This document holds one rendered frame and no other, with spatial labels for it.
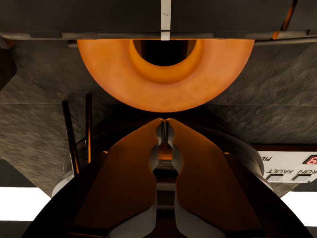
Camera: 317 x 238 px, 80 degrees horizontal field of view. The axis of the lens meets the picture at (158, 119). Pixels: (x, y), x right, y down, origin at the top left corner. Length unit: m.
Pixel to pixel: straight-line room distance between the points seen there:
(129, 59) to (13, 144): 0.51
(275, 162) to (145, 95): 0.48
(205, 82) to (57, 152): 0.50
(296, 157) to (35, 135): 0.67
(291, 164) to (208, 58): 0.51
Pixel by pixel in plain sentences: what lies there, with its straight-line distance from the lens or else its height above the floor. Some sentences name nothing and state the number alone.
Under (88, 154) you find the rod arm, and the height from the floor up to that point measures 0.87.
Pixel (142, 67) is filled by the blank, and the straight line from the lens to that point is 0.20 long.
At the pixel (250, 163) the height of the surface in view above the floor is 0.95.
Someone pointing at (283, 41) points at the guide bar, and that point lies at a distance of 0.28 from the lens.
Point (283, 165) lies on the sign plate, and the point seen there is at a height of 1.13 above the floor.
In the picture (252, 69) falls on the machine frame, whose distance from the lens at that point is 0.30.
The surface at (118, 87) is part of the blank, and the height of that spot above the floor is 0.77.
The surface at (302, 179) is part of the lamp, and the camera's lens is 0.74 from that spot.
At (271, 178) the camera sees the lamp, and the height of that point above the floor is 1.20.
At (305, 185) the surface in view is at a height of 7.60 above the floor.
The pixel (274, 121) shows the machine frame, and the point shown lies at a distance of 0.50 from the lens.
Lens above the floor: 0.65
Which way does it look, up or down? 48 degrees up
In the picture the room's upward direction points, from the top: 179 degrees clockwise
